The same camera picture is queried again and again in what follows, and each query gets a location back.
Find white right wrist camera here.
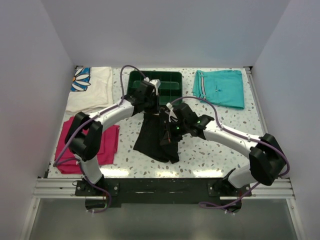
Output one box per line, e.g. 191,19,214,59
166,102,178,123

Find folded teal shorts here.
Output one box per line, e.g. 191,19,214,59
192,70,245,110

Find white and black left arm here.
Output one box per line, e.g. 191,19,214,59
65,78,161,196

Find folded pink cloth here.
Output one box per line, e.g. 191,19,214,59
55,116,120,175

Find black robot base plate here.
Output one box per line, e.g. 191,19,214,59
74,177,251,209

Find aluminium frame rail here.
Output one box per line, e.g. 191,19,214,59
31,176,87,200

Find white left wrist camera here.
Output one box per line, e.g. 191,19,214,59
143,77,161,96

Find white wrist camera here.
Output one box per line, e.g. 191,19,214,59
143,77,161,96
166,102,178,123

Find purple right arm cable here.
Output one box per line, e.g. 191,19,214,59
169,96,291,213

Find cream daisy print shirt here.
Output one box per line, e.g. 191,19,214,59
65,66,114,114

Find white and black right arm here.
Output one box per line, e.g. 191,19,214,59
160,102,290,197

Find green plastic divided tray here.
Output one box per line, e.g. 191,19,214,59
127,70,183,106

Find black striped underwear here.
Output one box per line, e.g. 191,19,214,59
133,113,180,164

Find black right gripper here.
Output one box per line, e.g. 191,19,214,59
160,119,189,147

